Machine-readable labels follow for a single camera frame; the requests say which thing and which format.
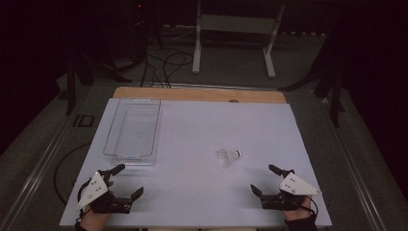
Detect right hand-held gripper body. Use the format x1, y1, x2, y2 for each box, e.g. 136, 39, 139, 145
260, 172, 322, 212

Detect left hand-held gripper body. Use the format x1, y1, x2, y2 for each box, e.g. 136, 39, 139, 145
76, 171, 133, 215

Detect white feather shuttlecock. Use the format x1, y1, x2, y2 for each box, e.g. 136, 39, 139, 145
215, 147, 242, 168

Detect clear plastic container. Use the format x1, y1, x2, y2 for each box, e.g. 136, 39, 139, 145
102, 97, 163, 167

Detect person's left hand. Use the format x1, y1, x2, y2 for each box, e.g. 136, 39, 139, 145
79, 207, 113, 231

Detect person's right hand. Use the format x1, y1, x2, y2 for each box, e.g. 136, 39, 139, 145
283, 195, 314, 222

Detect white table mat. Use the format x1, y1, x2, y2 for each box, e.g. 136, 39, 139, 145
59, 97, 333, 229

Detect black tripod stand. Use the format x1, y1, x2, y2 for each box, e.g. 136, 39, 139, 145
64, 52, 133, 116
278, 47, 348, 129

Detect wooden table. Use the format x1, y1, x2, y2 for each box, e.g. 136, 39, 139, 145
113, 86, 287, 104

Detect white metal stand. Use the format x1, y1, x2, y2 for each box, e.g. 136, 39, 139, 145
191, 0, 287, 80

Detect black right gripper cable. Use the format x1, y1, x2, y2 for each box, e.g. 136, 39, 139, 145
302, 194, 319, 219

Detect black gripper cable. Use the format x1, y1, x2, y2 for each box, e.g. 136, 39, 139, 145
302, 194, 319, 219
76, 177, 97, 213

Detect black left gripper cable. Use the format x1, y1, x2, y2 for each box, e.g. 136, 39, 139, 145
76, 177, 97, 213

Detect black floor cable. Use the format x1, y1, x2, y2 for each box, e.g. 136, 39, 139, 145
53, 142, 91, 206

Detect metal floor rail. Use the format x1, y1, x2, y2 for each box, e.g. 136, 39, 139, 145
317, 92, 391, 231
0, 92, 94, 231

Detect black tangled cables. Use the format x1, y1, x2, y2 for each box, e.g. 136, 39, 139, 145
140, 49, 194, 89

